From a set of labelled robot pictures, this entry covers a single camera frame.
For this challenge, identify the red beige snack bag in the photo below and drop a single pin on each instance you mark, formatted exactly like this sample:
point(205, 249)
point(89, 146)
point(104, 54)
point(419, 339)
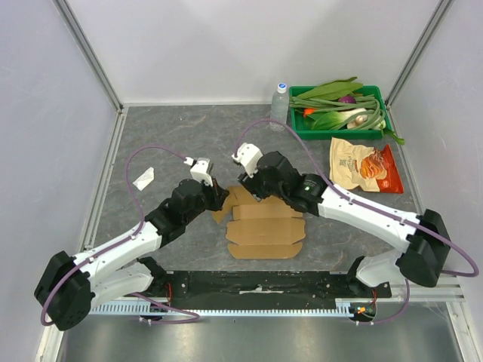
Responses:
point(364, 167)

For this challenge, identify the brown mushroom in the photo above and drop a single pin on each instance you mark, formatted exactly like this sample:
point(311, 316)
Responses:
point(361, 119)

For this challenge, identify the purple red onion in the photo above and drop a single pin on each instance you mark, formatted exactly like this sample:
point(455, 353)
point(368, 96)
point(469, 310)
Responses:
point(347, 99)

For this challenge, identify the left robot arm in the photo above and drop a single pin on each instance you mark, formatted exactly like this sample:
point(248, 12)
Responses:
point(71, 286)

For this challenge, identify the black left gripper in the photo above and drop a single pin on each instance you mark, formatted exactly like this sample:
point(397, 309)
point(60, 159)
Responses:
point(218, 193)

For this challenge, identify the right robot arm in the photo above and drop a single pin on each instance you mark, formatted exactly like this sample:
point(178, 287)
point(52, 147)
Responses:
point(416, 255)

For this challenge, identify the clear plastic water bottle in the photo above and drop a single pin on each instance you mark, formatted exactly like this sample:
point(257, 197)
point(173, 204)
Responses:
point(279, 108)

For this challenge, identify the brown cardboard paper box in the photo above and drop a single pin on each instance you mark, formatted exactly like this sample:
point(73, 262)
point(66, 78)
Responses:
point(267, 229)

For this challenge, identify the green plastic tray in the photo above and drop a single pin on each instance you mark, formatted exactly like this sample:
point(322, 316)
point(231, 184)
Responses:
point(306, 134)

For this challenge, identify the aluminium frame post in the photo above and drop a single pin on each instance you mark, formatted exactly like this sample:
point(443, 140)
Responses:
point(430, 29)
point(88, 52)

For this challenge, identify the slotted grey cable duct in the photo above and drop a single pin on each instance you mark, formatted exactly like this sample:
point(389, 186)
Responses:
point(144, 309)

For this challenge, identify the small white paper scrap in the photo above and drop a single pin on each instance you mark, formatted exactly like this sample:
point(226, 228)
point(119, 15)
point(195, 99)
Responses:
point(144, 179)

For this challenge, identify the green leafy vegetable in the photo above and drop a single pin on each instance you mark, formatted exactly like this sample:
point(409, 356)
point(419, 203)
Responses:
point(332, 90)

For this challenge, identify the left aluminium frame post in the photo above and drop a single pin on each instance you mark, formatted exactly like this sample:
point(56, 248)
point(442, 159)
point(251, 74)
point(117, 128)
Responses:
point(88, 52)

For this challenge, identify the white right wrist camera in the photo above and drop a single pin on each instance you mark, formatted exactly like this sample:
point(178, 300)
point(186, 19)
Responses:
point(247, 155)

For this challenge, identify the green long beans bunch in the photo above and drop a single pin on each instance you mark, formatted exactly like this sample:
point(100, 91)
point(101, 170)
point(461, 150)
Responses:
point(376, 115)

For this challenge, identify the orange carrot piece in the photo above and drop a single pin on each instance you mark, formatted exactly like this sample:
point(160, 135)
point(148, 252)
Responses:
point(308, 112)

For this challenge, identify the right aluminium frame post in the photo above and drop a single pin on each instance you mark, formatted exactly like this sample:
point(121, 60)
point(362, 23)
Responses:
point(430, 29)

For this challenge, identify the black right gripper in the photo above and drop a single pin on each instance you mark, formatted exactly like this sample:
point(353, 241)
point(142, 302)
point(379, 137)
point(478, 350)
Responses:
point(247, 185)

